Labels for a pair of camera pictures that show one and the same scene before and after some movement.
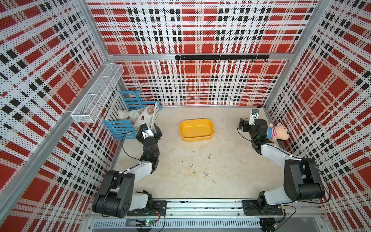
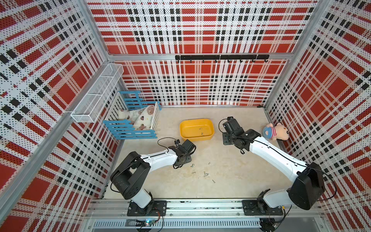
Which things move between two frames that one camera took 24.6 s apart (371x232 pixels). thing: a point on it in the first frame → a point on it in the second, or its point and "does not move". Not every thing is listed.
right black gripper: [244, 123] → [225, 139]
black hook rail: [228, 57] does not move
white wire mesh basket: [87, 109] does not move
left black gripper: [140, 136] → [189, 159]
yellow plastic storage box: [195, 129] does not move
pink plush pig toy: [278, 132] does not move
